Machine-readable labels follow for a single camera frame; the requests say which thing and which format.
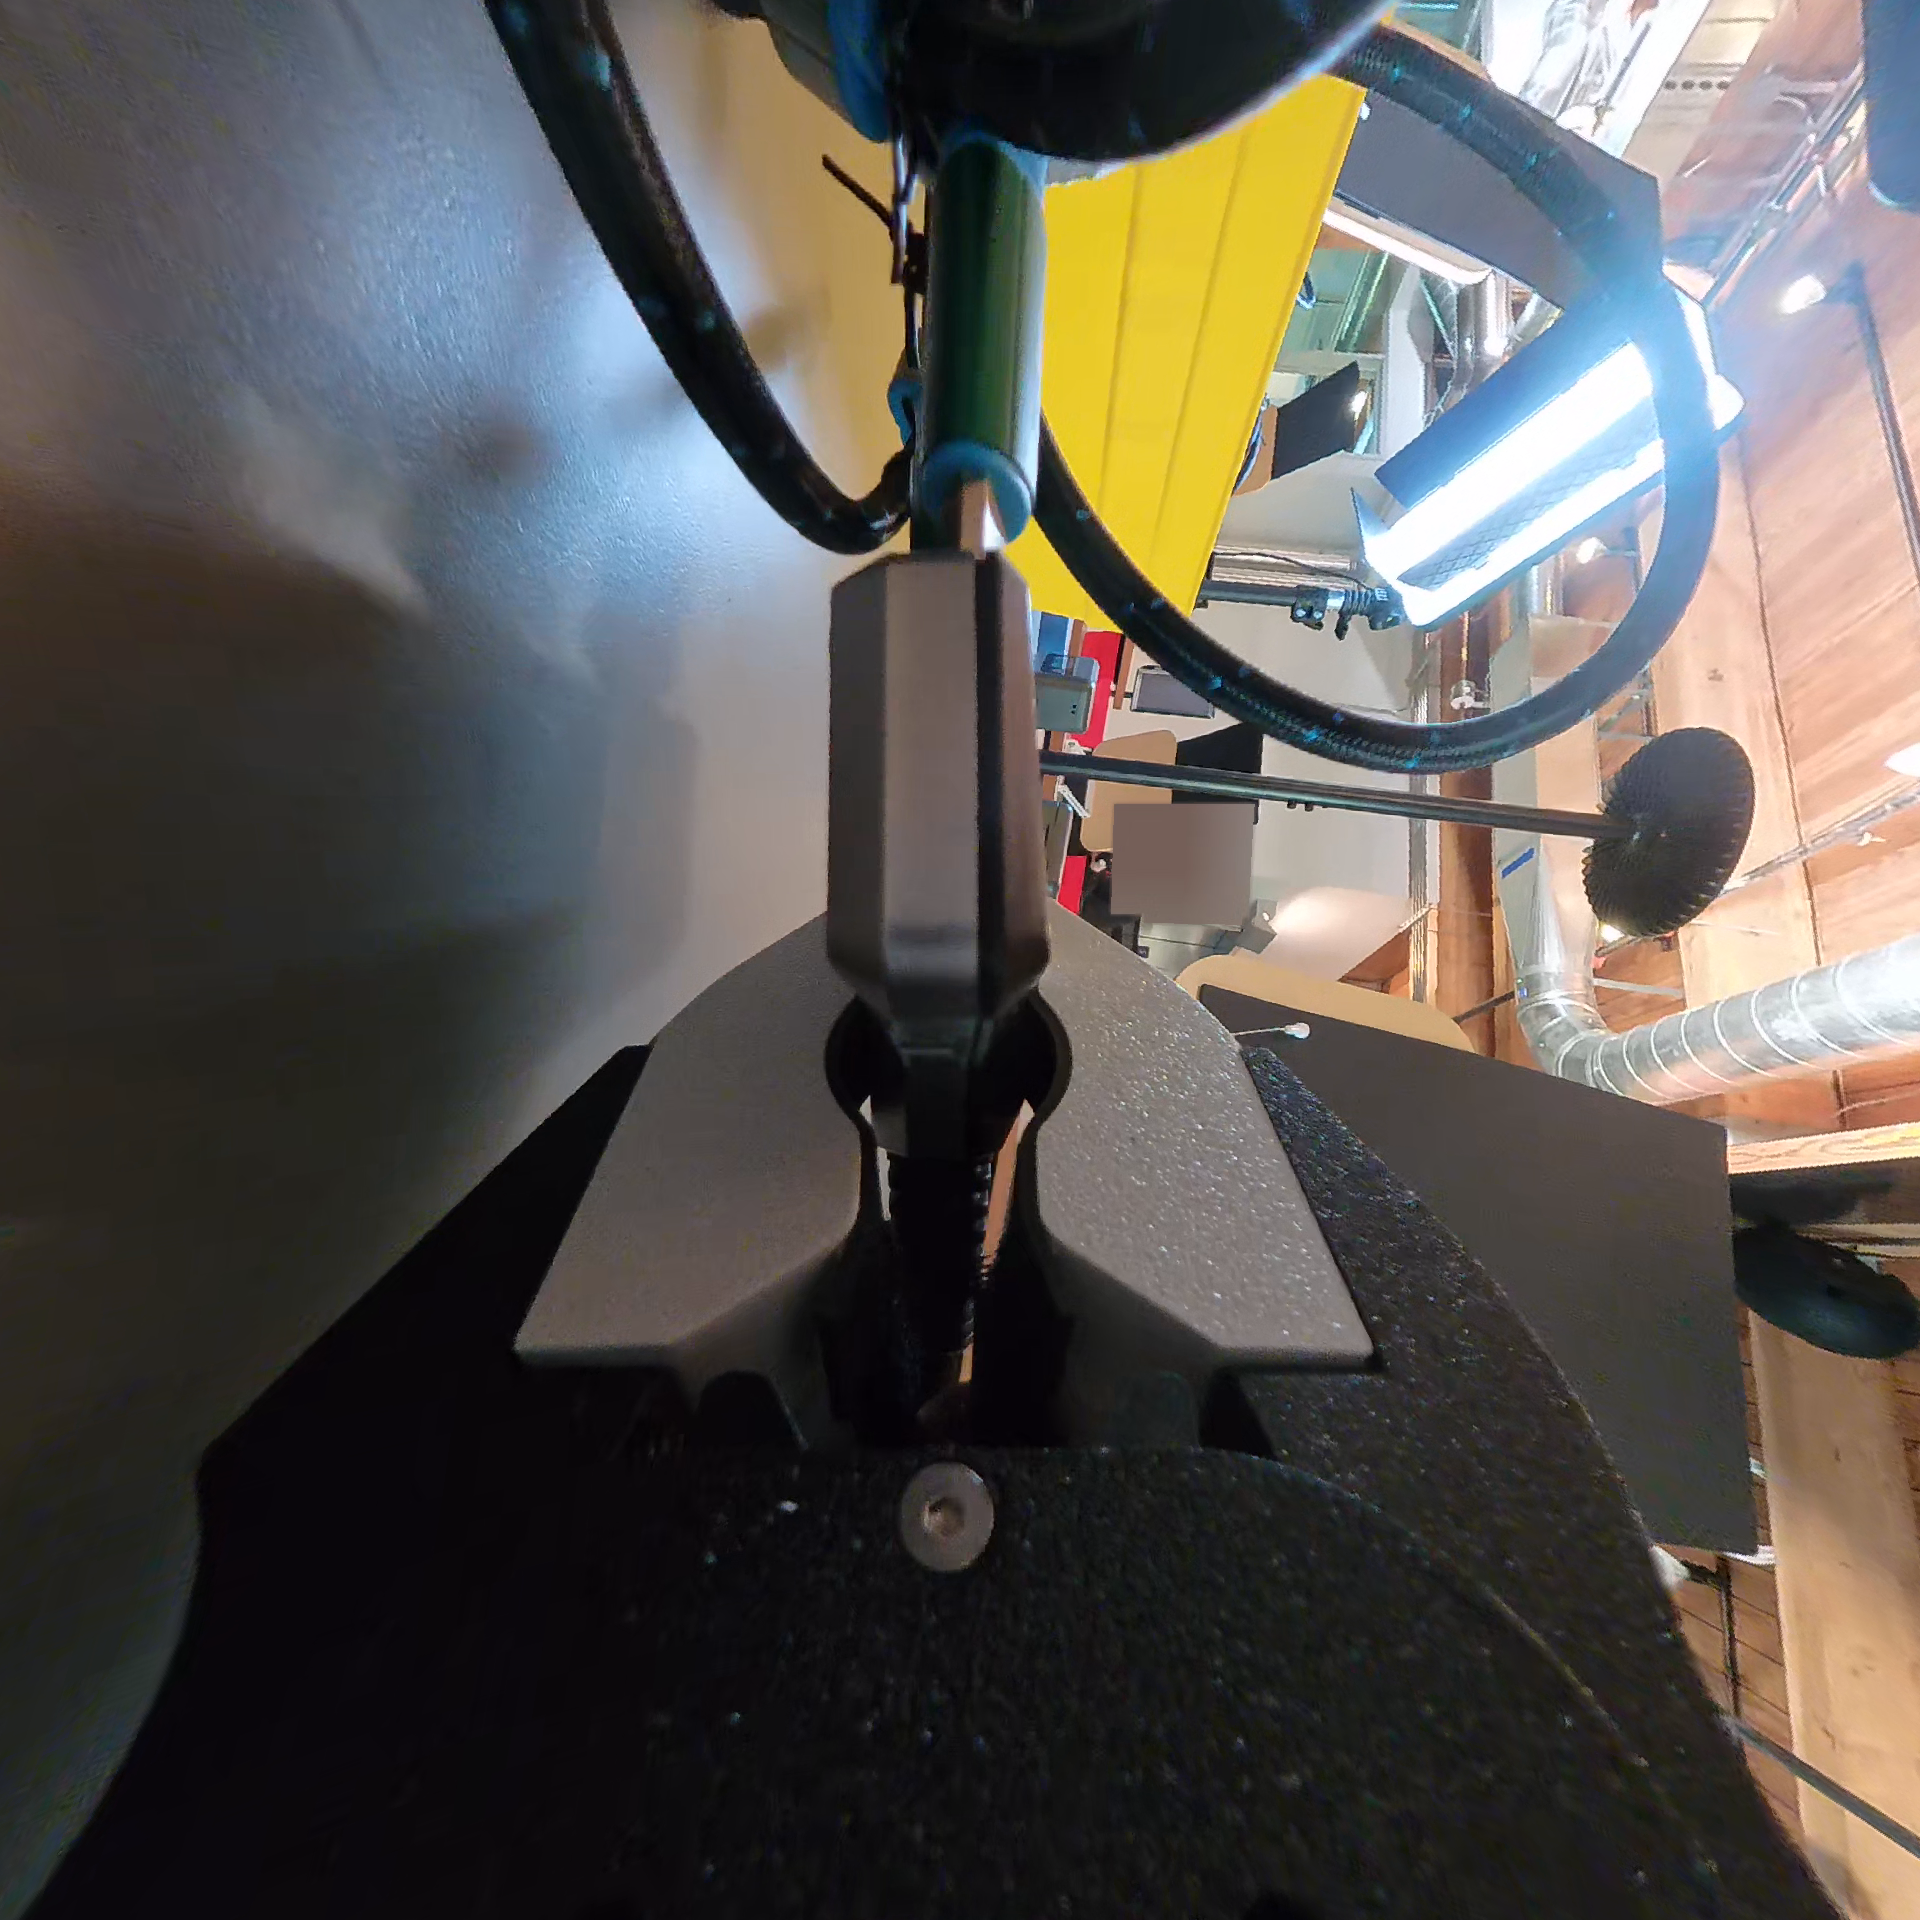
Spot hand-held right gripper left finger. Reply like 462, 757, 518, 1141
514, 919, 880, 1369

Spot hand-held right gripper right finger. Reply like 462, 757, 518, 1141
1030, 902, 1376, 1374

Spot black switch box cable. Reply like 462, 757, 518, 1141
885, 1049, 1000, 1396

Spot yellow plastic bin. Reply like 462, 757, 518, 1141
1035, 76, 1369, 619

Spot grey desk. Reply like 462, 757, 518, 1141
0, 0, 1051, 1907

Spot black sheet wooden board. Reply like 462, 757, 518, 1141
1177, 960, 1766, 1557

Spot black light stand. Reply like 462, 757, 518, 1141
1200, 575, 1403, 636

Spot black pole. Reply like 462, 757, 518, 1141
1040, 727, 1760, 939

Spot black ceiling lamp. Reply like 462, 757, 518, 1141
1732, 1222, 1920, 1363

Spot studio light panel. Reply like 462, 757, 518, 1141
1353, 292, 1749, 633

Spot silver air duct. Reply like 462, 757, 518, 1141
1510, 900, 1920, 1109

